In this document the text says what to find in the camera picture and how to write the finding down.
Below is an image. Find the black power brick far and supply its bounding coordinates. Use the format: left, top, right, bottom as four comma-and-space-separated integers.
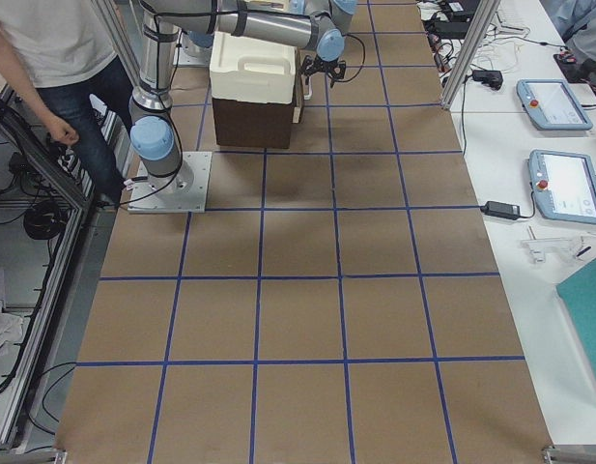
471, 70, 503, 91

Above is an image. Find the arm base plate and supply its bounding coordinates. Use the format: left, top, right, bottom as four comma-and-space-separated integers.
127, 152, 213, 214

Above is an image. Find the black braided cable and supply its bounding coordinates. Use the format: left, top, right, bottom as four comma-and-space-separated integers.
335, 31, 367, 84

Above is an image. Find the black power adapter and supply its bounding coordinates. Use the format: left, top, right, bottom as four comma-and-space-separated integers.
480, 200, 521, 220

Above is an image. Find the aluminium frame post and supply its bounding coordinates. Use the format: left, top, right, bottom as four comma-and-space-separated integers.
440, 0, 500, 110

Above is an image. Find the teach pendant near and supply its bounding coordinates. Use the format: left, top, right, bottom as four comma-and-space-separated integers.
527, 150, 596, 224

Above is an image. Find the teach pendant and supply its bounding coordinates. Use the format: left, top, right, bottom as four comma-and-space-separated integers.
516, 79, 593, 131
527, 150, 596, 224

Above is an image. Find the clear acrylic part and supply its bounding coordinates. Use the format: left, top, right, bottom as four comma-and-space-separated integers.
521, 227, 596, 264

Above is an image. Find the teach pendant far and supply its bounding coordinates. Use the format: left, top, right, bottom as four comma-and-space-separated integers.
516, 79, 593, 131

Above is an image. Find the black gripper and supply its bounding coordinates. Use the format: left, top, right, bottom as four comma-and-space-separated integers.
303, 55, 346, 100

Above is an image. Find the person in white shirt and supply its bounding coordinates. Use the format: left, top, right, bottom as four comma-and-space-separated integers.
0, 1, 132, 204

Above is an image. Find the white foam tray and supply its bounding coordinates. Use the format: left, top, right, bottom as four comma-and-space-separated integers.
210, 32, 297, 104

